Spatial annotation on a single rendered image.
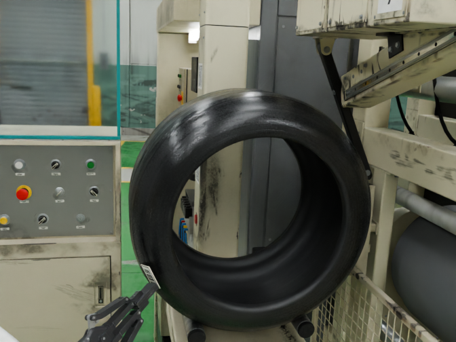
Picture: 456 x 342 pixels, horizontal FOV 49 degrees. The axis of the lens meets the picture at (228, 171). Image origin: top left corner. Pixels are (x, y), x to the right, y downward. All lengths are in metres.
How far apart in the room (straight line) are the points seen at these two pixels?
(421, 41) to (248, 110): 0.40
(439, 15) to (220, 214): 0.87
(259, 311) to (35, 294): 0.99
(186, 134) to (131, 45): 9.29
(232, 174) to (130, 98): 8.85
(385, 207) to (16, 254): 1.27
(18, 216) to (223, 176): 0.79
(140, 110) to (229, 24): 8.89
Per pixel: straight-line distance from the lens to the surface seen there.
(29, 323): 2.04
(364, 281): 1.42
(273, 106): 1.13
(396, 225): 2.01
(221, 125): 1.08
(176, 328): 1.39
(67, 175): 1.87
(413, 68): 1.19
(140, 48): 10.34
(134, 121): 10.35
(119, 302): 1.11
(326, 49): 1.48
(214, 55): 1.47
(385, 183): 1.65
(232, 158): 1.51
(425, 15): 0.98
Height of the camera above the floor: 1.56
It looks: 12 degrees down
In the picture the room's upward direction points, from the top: 2 degrees clockwise
